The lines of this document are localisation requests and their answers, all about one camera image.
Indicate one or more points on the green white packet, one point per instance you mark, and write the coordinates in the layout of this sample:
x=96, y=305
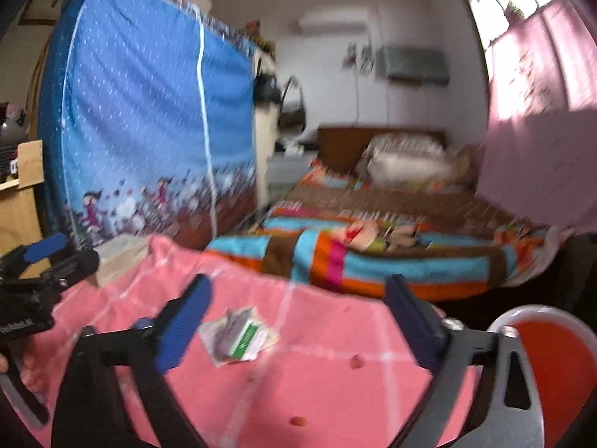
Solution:
x=245, y=338

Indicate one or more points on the pink checked tablecloth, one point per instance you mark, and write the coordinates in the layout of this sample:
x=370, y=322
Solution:
x=317, y=359

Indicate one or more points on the blue fabric wardrobe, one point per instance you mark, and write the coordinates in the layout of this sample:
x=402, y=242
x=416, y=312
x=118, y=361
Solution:
x=140, y=126

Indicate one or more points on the grey wall cabinet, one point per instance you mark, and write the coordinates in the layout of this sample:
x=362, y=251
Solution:
x=415, y=63

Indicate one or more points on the black hanging bag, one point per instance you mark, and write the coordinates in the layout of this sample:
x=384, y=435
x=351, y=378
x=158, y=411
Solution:
x=267, y=89

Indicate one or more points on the cream tall cabinet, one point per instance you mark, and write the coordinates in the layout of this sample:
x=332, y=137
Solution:
x=265, y=149

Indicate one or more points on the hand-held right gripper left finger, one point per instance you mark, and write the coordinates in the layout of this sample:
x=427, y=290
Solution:
x=184, y=326

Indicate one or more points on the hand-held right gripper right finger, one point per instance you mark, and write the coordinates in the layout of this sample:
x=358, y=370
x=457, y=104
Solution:
x=413, y=322

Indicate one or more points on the pink curtain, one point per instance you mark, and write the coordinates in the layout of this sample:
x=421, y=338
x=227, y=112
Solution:
x=536, y=149

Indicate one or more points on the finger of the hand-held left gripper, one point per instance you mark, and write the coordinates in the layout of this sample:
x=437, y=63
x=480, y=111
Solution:
x=46, y=248
x=77, y=263

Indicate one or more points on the white floral pillow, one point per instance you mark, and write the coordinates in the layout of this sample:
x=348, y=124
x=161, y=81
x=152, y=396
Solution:
x=401, y=158

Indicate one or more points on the red plastic bucket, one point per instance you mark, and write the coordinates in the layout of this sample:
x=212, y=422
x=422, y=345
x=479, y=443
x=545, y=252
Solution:
x=559, y=359

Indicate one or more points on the beige pillow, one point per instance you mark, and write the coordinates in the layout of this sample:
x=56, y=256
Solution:
x=461, y=165

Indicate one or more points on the colourful striped blanket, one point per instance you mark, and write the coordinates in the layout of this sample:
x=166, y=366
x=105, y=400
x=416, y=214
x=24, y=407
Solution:
x=373, y=261

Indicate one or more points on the clear plastic wrapper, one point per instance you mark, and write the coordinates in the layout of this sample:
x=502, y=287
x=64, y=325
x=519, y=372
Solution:
x=214, y=340

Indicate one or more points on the wooden cabinet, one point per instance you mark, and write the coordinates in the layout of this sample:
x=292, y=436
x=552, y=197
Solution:
x=18, y=224

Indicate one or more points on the dark hanging handbag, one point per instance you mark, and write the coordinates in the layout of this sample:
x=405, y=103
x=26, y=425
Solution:
x=291, y=116

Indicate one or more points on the wooden bed headboard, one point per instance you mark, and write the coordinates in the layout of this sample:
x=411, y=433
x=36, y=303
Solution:
x=340, y=144

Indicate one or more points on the white air conditioner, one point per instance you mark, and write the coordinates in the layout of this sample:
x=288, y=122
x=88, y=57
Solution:
x=333, y=19

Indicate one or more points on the person's left hand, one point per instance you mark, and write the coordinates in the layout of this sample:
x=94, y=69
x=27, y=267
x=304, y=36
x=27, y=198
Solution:
x=36, y=373

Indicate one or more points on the wall hangings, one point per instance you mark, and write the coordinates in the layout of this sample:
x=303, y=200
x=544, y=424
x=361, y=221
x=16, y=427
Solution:
x=358, y=56

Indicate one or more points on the small pink scrap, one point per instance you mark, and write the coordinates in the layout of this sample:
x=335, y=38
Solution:
x=297, y=421
x=356, y=361

